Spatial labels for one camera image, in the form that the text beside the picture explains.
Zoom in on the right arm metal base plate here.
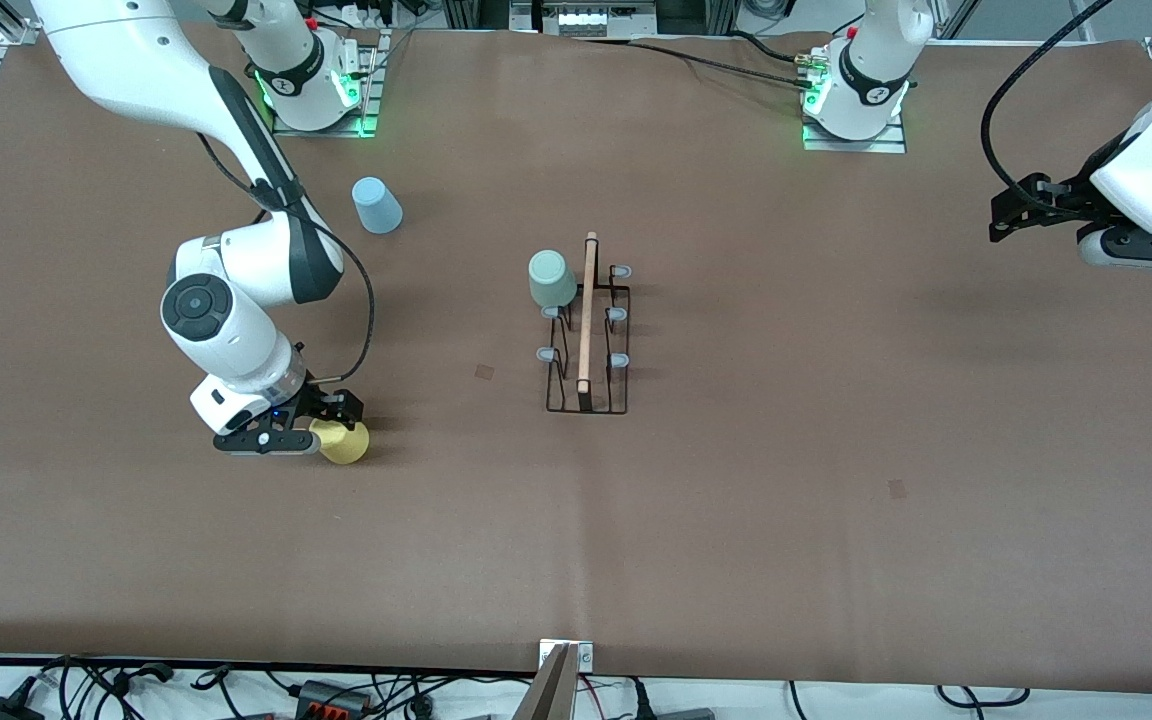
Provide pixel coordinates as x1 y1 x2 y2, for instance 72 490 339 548
271 30 383 138

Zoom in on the black orange connector box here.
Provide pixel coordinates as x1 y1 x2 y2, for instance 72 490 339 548
296 680 374 717

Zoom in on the yellow plastic cup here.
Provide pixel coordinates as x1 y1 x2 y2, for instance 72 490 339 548
311 418 371 466

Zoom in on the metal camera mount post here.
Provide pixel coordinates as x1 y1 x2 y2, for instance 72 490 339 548
514 640 595 720

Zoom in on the brown paper table cover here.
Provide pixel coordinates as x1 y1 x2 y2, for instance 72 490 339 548
0 20 1152 696

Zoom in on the pale green plastic cup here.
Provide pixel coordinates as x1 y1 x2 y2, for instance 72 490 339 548
528 249 579 309

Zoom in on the black base power cable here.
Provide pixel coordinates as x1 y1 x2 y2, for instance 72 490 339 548
626 32 819 93

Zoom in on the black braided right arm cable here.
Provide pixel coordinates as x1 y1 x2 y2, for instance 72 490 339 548
198 135 377 383

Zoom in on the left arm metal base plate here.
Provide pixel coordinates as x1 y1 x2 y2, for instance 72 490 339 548
801 108 907 154

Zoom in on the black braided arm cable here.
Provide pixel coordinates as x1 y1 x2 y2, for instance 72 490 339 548
981 0 1119 217
198 135 377 383

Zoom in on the light blue plastic cup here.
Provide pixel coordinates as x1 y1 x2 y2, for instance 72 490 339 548
351 177 404 235

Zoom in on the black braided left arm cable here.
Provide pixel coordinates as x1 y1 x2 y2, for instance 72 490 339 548
981 0 1119 217

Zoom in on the white power strip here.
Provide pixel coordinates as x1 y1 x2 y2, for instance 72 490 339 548
311 0 393 29

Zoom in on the black wire cup holder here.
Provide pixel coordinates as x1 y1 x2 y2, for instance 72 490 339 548
534 232 634 416

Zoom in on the black looped floor cable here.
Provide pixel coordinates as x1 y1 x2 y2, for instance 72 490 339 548
936 684 1033 709

